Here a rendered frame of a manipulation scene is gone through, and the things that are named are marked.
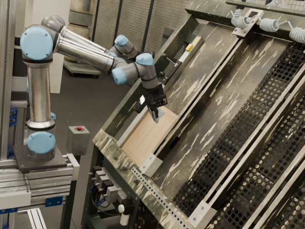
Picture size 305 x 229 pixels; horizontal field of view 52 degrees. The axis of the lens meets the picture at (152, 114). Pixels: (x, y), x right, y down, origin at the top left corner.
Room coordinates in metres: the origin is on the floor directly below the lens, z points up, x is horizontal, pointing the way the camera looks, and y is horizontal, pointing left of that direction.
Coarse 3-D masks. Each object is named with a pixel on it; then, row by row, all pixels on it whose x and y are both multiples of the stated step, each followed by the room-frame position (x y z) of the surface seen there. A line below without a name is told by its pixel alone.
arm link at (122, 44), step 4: (120, 36) 1.96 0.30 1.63; (124, 36) 1.97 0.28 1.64; (116, 40) 1.96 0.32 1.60; (120, 40) 1.93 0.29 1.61; (124, 40) 1.95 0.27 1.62; (128, 40) 1.98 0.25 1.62; (116, 44) 1.95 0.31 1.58; (120, 44) 1.94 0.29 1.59; (124, 44) 1.94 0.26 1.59; (128, 44) 1.97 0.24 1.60; (132, 44) 2.00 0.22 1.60; (120, 48) 1.95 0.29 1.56; (124, 48) 1.96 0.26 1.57; (128, 48) 1.97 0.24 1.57; (132, 48) 1.98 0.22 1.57; (124, 52) 1.98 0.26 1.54; (128, 52) 1.98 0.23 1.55
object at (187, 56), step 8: (200, 40) 2.24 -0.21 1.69; (192, 48) 2.21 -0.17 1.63; (184, 56) 2.20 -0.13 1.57; (184, 64) 2.18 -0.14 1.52; (176, 72) 2.15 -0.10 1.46; (144, 112) 2.04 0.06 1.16; (136, 120) 2.03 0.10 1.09; (128, 128) 2.02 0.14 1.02; (128, 136) 1.99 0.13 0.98; (120, 144) 1.96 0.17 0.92
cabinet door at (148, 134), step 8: (168, 112) 1.94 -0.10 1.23; (144, 120) 2.02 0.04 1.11; (152, 120) 1.98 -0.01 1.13; (160, 120) 1.94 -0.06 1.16; (168, 120) 1.89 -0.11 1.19; (136, 128) 2.01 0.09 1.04; (144, 128) 1.97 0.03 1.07; (152, 128) 1.93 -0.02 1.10; (160, 128) 1.89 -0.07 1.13; (168, 128) 1.85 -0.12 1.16; (136, 136) 1.96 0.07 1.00; (144, 136) 1.92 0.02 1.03; (152, 136) 1.88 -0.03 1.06; (160, 136) 1.84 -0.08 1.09; (128, 144) 1.94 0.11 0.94; (136, 144) 1.91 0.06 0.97; (144, 144) 1.87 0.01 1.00; (152, 144) 1.83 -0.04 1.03; (128, 152) 1.89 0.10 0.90; (136, 152) 1.85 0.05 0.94; (144, 152) 1.82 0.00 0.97; (136, 160) 1.81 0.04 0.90; (144, 160) 1.77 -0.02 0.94
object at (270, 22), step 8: (232, 0) 1.94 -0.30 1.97; (256, 8) 1.79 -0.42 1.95; (264, 8) 1.74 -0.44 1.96; (272, 8) 1.70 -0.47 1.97; (280, 8) 1.67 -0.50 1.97; (240, 16) 1.89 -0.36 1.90; (304, 16) 1.56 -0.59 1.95; (240, 24) 1.86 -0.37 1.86; (248, 24) 1.88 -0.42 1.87; (264, 24) 1.73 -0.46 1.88; (272, 24) 1.68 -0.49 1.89; (280, 24) 1.68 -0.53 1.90; (296, 32) 1.57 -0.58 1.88; (304, 32) 1.54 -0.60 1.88; (296, 40) 1.57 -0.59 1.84; (304, 40) 1.54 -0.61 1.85
